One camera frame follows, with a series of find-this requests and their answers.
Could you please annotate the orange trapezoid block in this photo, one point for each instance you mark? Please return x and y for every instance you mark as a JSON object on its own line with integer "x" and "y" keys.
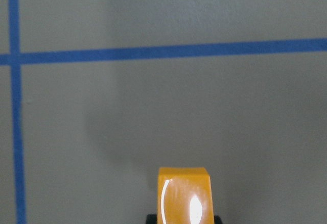
{"x": 184, "y": 195}

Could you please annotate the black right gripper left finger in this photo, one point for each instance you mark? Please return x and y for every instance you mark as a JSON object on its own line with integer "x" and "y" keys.
{"x": 151, "y": 219}

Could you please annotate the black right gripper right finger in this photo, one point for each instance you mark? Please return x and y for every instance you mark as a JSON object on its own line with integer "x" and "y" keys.
{"x": 217, "y": 220}

